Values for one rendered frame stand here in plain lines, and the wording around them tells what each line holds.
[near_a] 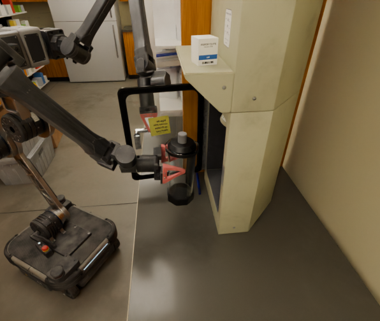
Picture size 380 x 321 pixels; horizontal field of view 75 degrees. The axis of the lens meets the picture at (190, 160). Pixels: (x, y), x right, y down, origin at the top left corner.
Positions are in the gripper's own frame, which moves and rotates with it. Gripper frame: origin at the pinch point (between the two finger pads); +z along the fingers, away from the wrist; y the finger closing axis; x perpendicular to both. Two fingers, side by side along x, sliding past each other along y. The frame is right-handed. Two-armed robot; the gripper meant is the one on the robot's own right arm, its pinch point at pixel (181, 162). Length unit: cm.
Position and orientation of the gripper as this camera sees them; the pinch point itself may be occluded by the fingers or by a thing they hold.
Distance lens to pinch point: 82.7
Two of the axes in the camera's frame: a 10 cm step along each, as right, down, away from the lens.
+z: 9.9, -0.2, 1.5
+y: -1.4, -5.8, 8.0
